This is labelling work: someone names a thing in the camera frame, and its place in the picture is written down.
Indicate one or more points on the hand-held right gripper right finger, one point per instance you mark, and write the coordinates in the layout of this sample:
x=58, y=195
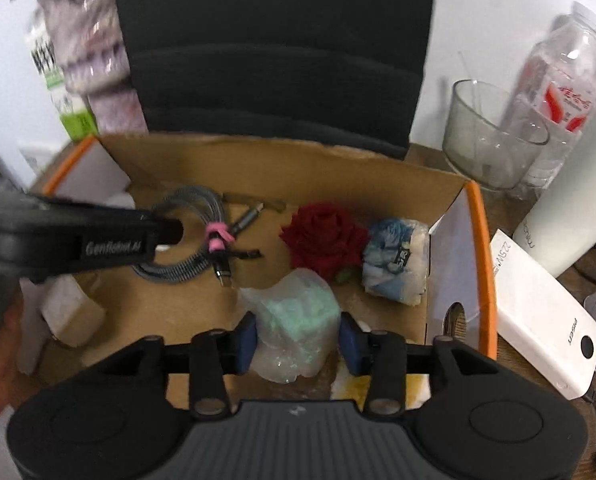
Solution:
x=350, y=342

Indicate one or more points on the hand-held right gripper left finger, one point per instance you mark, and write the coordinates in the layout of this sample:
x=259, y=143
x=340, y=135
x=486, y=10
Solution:
x=245, y=342

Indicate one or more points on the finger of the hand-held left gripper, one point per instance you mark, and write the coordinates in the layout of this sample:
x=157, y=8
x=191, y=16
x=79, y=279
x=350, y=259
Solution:
x=168, y=232

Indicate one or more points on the clear plastic bag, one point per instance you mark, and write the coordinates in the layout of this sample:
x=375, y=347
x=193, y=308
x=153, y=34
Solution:
x=298, y=310

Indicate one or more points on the red cardboard box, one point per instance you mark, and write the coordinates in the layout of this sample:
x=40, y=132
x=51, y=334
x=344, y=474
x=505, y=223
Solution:
x=188, y=305

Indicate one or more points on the beige cube charger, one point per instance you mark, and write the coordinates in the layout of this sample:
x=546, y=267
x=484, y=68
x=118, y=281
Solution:
x=73, y=310

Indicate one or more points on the crumpled printed plastic packet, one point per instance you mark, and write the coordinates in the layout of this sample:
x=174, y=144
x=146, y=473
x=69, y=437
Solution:
x=393, y=260

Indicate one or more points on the dark red rose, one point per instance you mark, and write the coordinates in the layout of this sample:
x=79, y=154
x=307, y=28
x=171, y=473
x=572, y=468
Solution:
x=323, y=235

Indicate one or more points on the green white milk carton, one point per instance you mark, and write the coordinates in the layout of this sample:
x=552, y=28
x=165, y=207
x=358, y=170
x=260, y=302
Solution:
x=63, y=100

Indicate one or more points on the white power bank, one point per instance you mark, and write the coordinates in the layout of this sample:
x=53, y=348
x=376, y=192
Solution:
x=538, y=310

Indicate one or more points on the mottled purple ceramic vase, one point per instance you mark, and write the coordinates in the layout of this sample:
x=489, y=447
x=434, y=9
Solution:
x=93, y=35

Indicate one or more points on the black paper bag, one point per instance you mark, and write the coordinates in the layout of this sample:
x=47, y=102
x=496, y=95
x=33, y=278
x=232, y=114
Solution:
x=278, y=35

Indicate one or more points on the clear glass cup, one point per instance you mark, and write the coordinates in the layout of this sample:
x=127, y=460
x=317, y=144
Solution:
x=478, y=150

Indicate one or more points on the white thermos flask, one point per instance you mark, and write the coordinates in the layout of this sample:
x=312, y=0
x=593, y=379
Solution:
x=578, y=200

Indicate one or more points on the clear water bottle red label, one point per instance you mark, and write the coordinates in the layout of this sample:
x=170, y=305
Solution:
x=563, y=90

